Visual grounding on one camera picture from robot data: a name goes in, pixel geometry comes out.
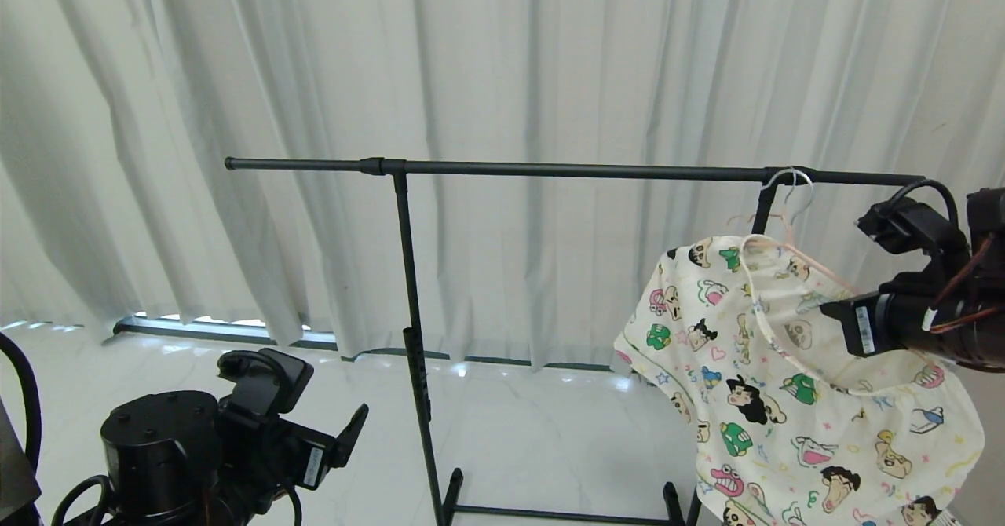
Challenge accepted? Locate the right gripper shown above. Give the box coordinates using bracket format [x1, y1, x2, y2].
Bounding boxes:
[820, 275, 974, 362]

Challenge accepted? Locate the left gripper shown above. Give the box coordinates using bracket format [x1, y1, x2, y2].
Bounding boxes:
[228, 416, 342, 503]

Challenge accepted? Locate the pink clothes hanger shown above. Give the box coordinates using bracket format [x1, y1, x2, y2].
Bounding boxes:
[742, 167, 861, 295]
[726, 166, 798, 246]

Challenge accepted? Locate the cream printed garment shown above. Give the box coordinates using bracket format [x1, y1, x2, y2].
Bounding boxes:
[612, 234, 986, 526]

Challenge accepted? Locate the black clothes rack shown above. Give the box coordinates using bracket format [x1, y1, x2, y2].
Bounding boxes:
[225, 157, 927, 526]

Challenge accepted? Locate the white curtain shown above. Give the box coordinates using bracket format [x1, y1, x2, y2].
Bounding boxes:
[0, 0, 1005, 378]

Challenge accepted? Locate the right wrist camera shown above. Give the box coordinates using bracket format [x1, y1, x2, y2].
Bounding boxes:
[856, 196, 970, 279]

